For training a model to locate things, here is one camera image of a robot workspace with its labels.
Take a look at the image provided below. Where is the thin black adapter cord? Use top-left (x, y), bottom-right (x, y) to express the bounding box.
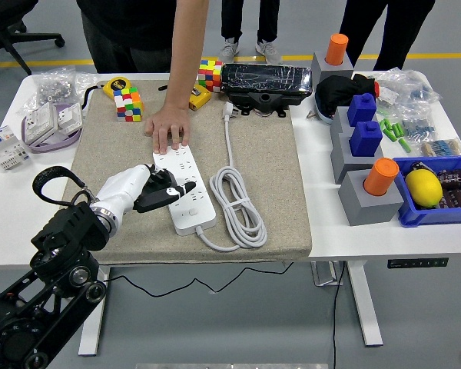
top-left (103, 262), bottom-right (295, 298)

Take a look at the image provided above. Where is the black table control panel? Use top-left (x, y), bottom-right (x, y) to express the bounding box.
top-left (386, 257), bottom-right (449, 269)

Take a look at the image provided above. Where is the grey under-table bracket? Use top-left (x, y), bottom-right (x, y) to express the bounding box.
top-left (310, 261), bottom-right (345, 288)

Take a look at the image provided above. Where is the clear bag of blue parts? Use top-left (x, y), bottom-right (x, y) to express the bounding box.
top-left (374, 67), bottom-right (443, 116)
top-left (397, 103), bottom-right (438, 140)

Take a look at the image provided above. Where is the person's left hand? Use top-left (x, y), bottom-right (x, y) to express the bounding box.
top-left (144, 104), bottom-right (192, 155)

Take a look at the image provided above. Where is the grey block with hole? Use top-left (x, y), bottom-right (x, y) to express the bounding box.
top-left (337, 168), bottom-right (405, 227)
top-left (329, 106), bottom-right (354, 143)
top-left (310, 52), bottom-right (355, 85)
top-left (330, 132), bottom-right (385, 185)

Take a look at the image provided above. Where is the black plastic-wrapped device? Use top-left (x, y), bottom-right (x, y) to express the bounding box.
top-left (219, 63), bottom-right (313, 118)

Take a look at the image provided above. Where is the white power strip cable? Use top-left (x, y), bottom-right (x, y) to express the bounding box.
top-left (194, 101), bottom-right (269, 253)

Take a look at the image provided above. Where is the person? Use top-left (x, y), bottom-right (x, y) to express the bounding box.
top-left (75, 0), bottom-right (177, 74)
top-left (338, 0), bottom-right (437, 72)
top-left (219, 0), bottom-right (284, 65)

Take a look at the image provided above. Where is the clear bag of resistors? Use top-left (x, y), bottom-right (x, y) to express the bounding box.
top-left (420, 137), bottom-right (461, 158)

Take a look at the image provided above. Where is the blue square peg block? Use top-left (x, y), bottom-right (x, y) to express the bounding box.
top-left (349, 121), bottom-right (383, 158)
top-left (347, 92), bottom-right (377, 128)

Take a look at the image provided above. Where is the grey-brown fabric mat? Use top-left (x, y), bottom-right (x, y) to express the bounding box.
top-left (63, 79), bottom-right (313, 266)

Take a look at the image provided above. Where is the large white socket panel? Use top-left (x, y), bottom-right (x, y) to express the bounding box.
top-left (25, 102), bottom-right (58, 145)

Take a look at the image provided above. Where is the colourful puzzle cube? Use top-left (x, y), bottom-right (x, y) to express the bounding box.
top-left (113, 86), bottom-right (144, 123)
top-left (197, 59), bottom-right (224, 94)

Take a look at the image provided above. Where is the black hanging cable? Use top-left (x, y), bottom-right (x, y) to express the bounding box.
top-left (331, 261), bottom-right (347, 369)

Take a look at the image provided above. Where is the small white socket panel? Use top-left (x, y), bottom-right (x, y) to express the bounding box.
top-left (56, 102), bottom-right (82, 135)

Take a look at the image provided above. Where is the black cloth bundle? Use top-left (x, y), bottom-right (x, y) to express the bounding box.
top-left (314, 72), bottom-right (381, 116)

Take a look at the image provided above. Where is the purple tray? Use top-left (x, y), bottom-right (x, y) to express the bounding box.
top-left (21, 102), bottom-right (82, 154)

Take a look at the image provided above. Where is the dark brown capacitor pile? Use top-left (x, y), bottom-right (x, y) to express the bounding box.
top-left (437, 168), bottom-right (461, 209)

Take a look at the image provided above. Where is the blue plastic bin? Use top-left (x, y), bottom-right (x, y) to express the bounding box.
top-left (392, 155), bottom-right (461, 228)

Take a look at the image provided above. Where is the small clear plastic bag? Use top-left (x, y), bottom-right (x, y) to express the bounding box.
top-left (75, 71), bottom-right (101, 95)

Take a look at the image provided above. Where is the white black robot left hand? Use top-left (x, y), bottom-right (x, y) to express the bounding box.
top-left (97, 163), bottom-right (197, 223)

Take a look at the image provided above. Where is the white blue-rimmed object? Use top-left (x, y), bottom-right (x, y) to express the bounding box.
top-left (315, 101), bottom-right (336, 126)

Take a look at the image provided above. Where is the square yellow tape measure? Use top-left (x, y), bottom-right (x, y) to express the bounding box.
top-left (187, 84), bottom-right (212, 111)

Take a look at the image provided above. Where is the clear bag of screws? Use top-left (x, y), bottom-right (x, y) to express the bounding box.
top-left (17, 65), bottom-right (78, 116)

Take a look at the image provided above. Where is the white circuit breaker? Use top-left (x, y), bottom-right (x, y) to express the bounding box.
top-left (0, 125), bottom-right (32, 170)

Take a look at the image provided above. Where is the yellow lemon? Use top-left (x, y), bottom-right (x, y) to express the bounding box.
top-left (404, 168), bottom-right (444, 209)

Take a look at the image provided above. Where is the white table leg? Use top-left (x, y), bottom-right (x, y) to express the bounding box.
top-left (345, 261), bottom-right (384, 347)
top-left (78, 267), bottom-right (112, 357)

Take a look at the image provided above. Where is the round yellow tape measure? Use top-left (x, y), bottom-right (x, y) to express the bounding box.
top-left (79, 76), bottom-right (134, 116)

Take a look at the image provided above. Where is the white power strip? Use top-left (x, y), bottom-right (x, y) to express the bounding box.
top-left (152, 145), bottom-right (217, 238)

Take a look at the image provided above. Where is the black office chair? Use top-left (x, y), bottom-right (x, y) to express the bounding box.
top-left (0, 0), bottom-right (65, 76)

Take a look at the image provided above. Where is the orange cylinder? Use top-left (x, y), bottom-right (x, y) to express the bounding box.
top-left (326, 33), bottom-right (350, 66)
top-left (363, 157), bottom-right (400, 197)

